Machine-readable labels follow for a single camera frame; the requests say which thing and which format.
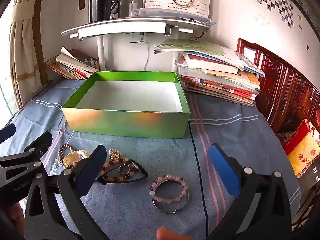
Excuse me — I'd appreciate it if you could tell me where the plastic document folder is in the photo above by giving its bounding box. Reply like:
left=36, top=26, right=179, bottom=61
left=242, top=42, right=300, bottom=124
left=134, top=7, right=216, bottom=26

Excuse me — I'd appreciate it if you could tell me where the brown wooden window frame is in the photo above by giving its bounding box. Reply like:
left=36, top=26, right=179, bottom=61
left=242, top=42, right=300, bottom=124
left=32, top=0, right=51, bottom=85

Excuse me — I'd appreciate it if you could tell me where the pink bead bracelet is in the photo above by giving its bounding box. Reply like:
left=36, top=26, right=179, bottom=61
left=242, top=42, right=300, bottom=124
left=149, top=174, right=190, bottom=203

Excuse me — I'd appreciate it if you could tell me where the small stack of books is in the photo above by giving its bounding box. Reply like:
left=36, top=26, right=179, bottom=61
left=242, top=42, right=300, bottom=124
left=44, top=46, right=101, bottom=81

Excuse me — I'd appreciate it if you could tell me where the dark clear-lid case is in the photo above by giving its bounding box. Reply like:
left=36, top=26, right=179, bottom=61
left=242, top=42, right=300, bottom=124
left=96, top=159, right=148, bottom=186

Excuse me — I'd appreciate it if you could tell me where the white spray bottle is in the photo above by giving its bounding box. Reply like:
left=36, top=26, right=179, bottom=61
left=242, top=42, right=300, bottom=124
left=128, top=0, right=138, bottom=18

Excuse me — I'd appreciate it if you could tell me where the white cable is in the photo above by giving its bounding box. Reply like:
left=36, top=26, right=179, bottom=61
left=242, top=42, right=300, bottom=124
left=144, top=34, right=151, bottom=71

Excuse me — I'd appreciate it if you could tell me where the brown wooden bead bracelet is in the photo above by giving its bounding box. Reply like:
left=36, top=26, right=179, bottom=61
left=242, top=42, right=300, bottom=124
left=58, top=143, right=76, bottom=158

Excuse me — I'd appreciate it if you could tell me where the person's right hand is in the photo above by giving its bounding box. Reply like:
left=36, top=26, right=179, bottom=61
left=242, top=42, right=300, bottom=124
left=156, top=226, right=192, bottom=240

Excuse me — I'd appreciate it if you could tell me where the red and yellow gift bag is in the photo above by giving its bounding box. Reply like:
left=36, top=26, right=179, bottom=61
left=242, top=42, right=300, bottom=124
left=282, top=119, right=320, bottom=176

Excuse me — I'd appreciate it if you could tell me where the beige curtain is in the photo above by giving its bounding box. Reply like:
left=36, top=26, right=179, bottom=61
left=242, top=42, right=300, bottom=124
left=9, top=0, right=43, bottom=109

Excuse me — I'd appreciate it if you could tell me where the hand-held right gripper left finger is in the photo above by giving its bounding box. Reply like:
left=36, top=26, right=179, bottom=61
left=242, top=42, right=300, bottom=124
left=24, top=144, right=107, bottom=240

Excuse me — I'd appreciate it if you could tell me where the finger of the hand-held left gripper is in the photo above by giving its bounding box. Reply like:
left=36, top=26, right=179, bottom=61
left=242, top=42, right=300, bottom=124
left=0, top=125, right=17, bottom=144
left=0, top=131, right=53, bottom=181

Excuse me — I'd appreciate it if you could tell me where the red and cream bead bracelet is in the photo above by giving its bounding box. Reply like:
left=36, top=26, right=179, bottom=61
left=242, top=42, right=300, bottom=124
left=99, top=157, right=138, bottom=183

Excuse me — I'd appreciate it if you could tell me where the white curved bed table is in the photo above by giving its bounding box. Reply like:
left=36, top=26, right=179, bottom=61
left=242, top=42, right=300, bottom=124
left=61, top=17, right=211, bottom=72

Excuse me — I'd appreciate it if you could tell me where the silver bangle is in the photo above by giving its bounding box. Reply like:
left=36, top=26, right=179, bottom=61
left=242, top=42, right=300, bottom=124
left=152, top=180, right=190, bottom=215

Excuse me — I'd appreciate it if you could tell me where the black cable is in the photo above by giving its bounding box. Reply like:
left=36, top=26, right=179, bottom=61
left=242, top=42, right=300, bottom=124
left=188, top=122, right=210, bottom=240

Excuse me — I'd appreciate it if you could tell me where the person's left hand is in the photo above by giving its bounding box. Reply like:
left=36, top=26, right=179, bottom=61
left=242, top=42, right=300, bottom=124
left=10, top=202, right=26, bottom=229

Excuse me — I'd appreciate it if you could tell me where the large stack of books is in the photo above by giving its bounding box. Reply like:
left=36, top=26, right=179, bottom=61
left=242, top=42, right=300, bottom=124
left=153, top=38, right=266, bottom=107

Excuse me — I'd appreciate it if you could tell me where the green cardboard box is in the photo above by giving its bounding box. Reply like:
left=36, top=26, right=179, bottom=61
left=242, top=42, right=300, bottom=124
left=61, top=71, right=190, bottom=139

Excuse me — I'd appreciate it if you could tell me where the red wooden headboard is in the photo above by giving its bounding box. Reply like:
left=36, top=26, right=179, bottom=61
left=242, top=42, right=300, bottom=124
left=236, top=38, right=320, bottom=137

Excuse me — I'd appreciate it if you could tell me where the blue striped bed sheet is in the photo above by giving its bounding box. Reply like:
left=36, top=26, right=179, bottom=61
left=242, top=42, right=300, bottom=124
left=0, top=79, right=300, bottom=240

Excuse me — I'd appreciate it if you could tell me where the black thermos bottle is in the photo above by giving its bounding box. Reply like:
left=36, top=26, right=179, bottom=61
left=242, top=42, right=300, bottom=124
left=89, top=0, right=115, bottom=23

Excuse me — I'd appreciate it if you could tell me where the wall photo collage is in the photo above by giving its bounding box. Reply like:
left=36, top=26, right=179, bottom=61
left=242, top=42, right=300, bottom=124
left=255, top=0, right=295, bottom=28

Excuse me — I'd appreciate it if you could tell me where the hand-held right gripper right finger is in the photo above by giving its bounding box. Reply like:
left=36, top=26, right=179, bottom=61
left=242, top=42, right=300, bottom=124
left=208, top=144, right=292, bottom=240

